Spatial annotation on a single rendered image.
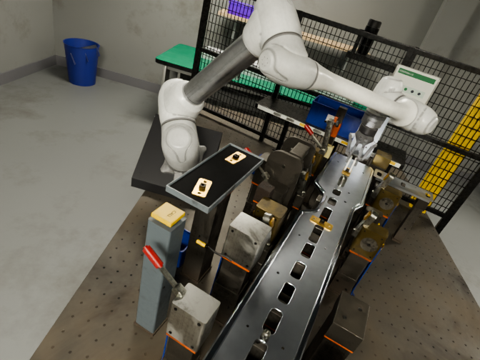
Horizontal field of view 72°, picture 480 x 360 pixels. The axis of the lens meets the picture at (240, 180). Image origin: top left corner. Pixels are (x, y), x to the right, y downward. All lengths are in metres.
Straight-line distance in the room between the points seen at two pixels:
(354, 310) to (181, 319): 0.45
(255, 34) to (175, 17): 3.30
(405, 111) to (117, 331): 1.21
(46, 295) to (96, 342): 1.03
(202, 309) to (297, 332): 0.25
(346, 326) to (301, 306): 0.12
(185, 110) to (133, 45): 3.26
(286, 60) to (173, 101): 0.59
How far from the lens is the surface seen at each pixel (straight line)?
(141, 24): 4.57
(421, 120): 1.39
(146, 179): 1.63
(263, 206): 1.07
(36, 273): 2.25
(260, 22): 1.15
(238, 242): 0.93
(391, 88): 1.48
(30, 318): 2.08
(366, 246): 1.30
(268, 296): 0.94
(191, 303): 0.80
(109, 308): 1.22
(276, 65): 1.03
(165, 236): 0.84
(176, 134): 1.39
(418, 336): 1.56
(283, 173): 1.21
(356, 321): 0.97
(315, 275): 1.05
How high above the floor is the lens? 1.70
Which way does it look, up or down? 33 degrees down
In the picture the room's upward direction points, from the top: 16 degrees clockwise
